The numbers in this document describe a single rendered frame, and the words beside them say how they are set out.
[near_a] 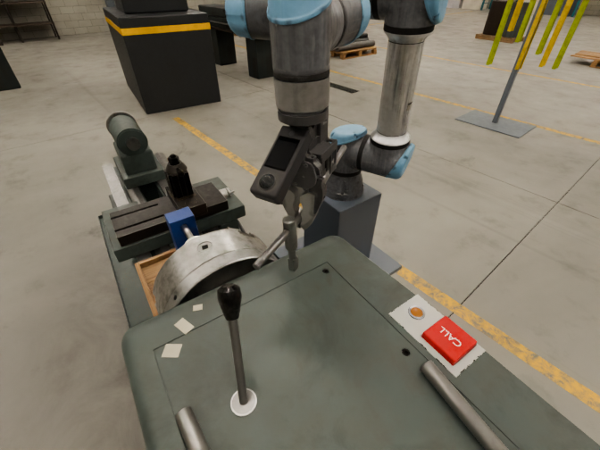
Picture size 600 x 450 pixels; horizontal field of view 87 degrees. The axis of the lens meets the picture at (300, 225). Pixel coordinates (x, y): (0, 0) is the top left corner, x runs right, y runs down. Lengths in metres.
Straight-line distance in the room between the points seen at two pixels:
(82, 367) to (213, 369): 1.77
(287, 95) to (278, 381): 0.40
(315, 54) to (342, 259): 0.40
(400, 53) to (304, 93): 0.49
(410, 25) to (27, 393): 2.33
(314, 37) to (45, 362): 2.26
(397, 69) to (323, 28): 0.49
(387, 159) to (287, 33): 0.63
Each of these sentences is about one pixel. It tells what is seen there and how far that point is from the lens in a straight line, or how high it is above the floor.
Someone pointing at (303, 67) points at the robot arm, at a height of 1.63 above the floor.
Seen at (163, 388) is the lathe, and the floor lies 1.26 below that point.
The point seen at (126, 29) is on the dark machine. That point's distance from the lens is 5.40.
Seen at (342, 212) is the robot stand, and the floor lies 1.10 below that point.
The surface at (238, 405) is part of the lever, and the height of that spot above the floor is 1.26.
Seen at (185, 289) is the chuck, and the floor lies 1.21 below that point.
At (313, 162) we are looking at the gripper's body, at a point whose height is 1.50.
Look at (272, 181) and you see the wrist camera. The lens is 0.43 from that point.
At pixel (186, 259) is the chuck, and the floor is 1.22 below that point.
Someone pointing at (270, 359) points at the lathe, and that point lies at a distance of 0.53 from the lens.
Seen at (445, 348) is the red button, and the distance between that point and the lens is 0.57.
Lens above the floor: 1.72
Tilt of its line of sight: 39 degrees down
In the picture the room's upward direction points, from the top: straight up
